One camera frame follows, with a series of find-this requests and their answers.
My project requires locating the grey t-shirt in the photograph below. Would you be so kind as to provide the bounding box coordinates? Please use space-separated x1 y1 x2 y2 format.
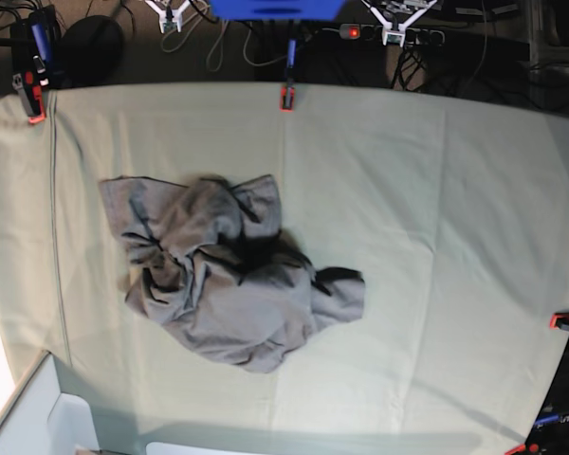
100 175 365 373

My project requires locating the red black clamp centre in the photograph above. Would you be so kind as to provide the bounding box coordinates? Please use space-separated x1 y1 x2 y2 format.
280 39 297 112

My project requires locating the black power strip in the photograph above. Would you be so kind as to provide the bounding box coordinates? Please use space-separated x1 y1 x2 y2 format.
337 24 446 47

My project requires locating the black round base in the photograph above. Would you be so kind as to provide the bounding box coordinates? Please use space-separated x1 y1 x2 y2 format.
58 15 125 86

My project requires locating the red black clamp far left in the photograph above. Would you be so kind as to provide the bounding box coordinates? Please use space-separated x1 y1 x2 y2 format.
12 55 48 124

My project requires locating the white storage bin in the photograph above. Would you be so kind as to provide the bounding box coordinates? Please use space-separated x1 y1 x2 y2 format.
0 351 101 454

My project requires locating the red clamp bottom right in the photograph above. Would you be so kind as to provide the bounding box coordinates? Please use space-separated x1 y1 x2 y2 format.
505 443 541 455

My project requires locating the blue plastic mount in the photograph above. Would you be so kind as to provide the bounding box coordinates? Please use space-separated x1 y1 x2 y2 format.
210 0 344 21

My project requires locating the grey looped cable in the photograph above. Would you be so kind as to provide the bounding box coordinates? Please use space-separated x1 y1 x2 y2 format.
159 18 290 73

